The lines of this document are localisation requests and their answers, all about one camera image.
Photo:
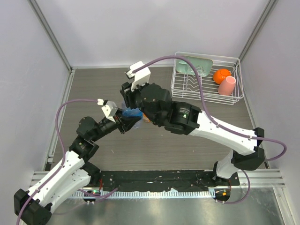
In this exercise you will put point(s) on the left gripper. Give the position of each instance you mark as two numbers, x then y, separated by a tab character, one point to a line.
126	123

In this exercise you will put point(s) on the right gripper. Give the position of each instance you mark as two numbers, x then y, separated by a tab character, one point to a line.
129	94

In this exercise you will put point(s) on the clear blue water bottle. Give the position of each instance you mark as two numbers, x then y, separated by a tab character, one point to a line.
128	112

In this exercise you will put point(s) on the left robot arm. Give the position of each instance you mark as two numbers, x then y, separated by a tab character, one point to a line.
36	205

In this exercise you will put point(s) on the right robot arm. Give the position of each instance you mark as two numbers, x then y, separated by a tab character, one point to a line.
185	119

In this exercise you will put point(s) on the orange juice bottle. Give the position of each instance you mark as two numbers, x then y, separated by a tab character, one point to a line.
145	118

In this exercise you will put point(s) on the mint green divided tray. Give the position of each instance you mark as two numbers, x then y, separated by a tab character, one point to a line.
202	65

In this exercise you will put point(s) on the orange bowl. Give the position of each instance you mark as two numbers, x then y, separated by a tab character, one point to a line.
220	75

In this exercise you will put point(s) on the pink cup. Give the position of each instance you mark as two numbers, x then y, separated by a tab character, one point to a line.
227	86

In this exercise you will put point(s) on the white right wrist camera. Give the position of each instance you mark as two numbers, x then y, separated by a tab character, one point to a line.
140	78

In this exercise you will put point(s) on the white wire dish rack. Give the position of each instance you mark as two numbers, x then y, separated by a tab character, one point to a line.
186	86

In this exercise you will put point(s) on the white slotted cable duct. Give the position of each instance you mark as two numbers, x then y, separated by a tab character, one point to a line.
138	195

